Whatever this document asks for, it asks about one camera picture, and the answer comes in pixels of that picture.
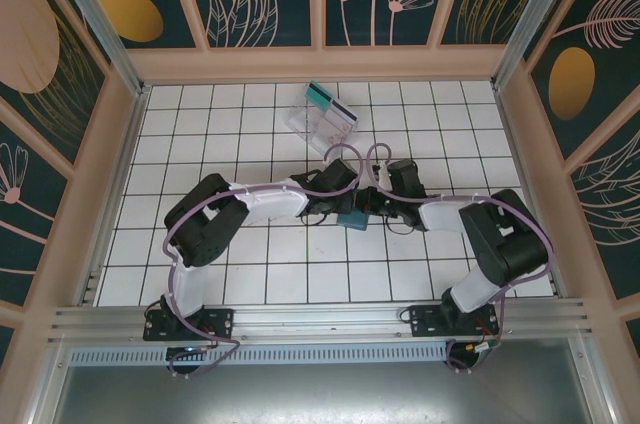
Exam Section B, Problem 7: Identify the blue leather card holder wallet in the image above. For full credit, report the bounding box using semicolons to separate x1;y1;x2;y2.
335;210;372;234

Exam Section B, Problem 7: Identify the stack of white cards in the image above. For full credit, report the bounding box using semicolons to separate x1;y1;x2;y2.
317;113;352;143

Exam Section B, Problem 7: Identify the clear acrylic card stand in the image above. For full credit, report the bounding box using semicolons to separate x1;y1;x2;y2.
283;81;360;158

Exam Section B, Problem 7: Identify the silver magnetic stripe card stack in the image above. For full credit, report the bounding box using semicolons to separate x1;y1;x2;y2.
327;98;359;124

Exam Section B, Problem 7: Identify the teal card stack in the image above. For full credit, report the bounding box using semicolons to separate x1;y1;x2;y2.
303;82;333;111

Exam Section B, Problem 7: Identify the grey metal panel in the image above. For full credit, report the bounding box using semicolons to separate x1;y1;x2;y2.
29;336;617;424

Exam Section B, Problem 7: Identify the black left gripper wire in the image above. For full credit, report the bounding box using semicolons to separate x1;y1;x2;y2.
298;211;332;227

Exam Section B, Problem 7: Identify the black gripper wire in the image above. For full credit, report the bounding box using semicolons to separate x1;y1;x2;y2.
383;216;417;237
298;211;332;227

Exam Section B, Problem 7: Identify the black right gripper wire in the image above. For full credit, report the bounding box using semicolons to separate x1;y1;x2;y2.
383;216;417;237

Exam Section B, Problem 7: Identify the aluminium table side rail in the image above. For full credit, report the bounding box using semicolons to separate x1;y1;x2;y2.
74;86;152;308
492;86;559;296

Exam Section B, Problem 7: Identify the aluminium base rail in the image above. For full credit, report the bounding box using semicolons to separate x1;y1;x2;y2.
47;297;595;346

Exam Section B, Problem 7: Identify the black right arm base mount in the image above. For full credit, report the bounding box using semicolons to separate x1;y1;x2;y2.
408;301;500;340

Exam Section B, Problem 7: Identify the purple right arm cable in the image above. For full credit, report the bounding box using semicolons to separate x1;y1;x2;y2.
367;143;556;375

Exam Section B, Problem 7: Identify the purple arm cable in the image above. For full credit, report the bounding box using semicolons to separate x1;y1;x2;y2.
163;143;364;379
367;143;556;375

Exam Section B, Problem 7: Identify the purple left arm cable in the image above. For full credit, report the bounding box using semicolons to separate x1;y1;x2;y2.
163;143;364;379

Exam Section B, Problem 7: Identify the slotted grey cable duct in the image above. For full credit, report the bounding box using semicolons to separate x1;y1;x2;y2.
67;341;449;366

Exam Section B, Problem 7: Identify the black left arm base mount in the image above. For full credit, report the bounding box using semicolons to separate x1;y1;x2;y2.
143;296;235;343

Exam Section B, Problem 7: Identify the aluminium frame post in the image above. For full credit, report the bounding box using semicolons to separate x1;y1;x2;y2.
42;0;147;101
491;0;597;91

